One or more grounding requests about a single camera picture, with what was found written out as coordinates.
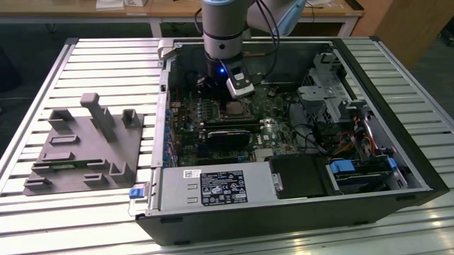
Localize silver CPU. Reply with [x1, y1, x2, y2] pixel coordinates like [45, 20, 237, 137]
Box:
[225, 101, 248, 115]

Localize CPU socket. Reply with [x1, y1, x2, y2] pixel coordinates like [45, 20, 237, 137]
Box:
[219, 98, 256, 121]

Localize black RAM slot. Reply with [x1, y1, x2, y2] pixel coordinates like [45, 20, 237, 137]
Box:
[205, 126, 261, 131]
[204, 122, 263, 126]
[204, 120, 263, 124]
[205, 124, 261, 129]

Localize graphics card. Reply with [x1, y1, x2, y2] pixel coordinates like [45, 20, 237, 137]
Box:
[205, 129, 252, 148]

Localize green motherboard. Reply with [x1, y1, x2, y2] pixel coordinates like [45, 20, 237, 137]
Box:
[167, 83, 303, 167]

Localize grey metal drive cage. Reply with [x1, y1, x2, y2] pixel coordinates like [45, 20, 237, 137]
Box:
[305, 52, 359, 124]

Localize white paper sheets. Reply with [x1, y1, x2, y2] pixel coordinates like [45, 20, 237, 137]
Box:
[305, 0, 341, 7]

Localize silver power supply unit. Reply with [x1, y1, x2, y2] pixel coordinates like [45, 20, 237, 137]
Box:
[155, 161, 276, 213]

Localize grey parts rack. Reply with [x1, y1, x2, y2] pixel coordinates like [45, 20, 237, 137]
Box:
[21, 92, 145, 197]

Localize wooden desk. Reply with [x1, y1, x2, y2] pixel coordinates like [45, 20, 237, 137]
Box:
[0, 0, 365, 38]

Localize blue disk carrier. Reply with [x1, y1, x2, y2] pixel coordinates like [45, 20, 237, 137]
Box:
[327, 158, 355, 175]

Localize green RAM stick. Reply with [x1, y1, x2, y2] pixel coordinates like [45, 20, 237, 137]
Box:
[48, 162, 88, 168]

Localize wooden cabinet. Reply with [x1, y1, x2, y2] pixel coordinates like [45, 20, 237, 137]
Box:
[375, 0, 454, 69]

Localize black PC case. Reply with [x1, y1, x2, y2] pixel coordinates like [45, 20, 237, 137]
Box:
[133, 37, 450, 247]

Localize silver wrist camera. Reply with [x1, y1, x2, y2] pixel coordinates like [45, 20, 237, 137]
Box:
[224, 61, 256, 99]

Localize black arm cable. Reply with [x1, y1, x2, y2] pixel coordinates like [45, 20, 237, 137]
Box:
[253, 0, 281, 78]

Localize orange power wires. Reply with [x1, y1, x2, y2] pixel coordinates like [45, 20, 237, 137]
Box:
[332, 131, 376, 157]

